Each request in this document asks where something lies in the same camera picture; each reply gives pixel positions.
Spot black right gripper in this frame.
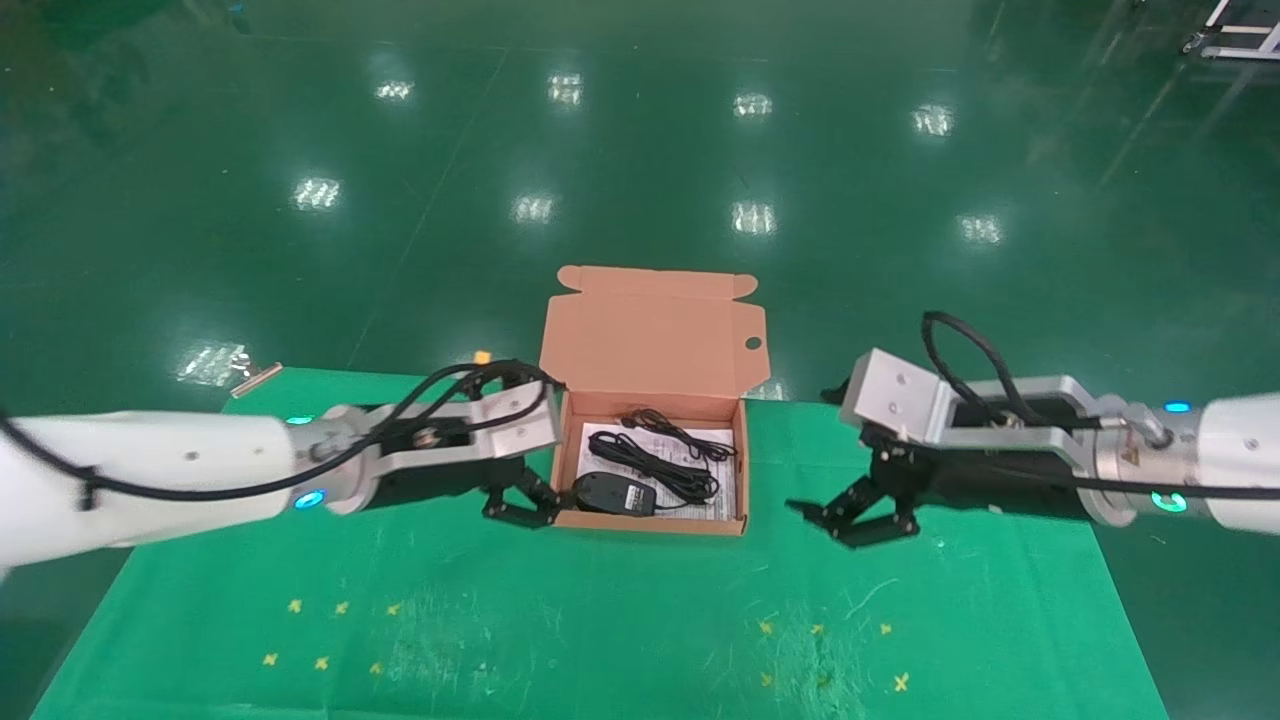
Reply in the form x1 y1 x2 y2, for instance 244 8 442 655
787 395 1096 548

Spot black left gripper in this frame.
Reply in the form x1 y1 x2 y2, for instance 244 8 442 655
375 455 564 530

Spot black wired computer mouse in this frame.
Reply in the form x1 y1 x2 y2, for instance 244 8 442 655
573 408 741 517

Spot black data cable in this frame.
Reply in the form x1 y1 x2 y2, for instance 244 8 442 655
588 430 721 504

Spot open brown cardboard box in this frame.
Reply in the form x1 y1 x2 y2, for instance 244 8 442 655
538 265 771 536

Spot white printed instruction sheet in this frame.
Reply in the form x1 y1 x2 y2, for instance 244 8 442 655
572 420 737 520

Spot green table cloth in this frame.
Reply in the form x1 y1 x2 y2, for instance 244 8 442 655
30 367 1166 720

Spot metal binder clip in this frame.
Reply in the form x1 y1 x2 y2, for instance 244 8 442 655
230 362 283 399

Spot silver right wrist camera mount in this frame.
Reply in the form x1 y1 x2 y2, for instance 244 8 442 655
838 348 1171 451

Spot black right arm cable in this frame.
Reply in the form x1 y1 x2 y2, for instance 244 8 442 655
922 310 1280 501

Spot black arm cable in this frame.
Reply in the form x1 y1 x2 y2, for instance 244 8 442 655
922 310 1280 501
0 360 567 503

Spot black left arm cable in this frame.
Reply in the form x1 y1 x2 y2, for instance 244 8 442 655
0 360 567 503

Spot white table leg frame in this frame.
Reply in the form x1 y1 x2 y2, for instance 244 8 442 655
1180 0 1280 63

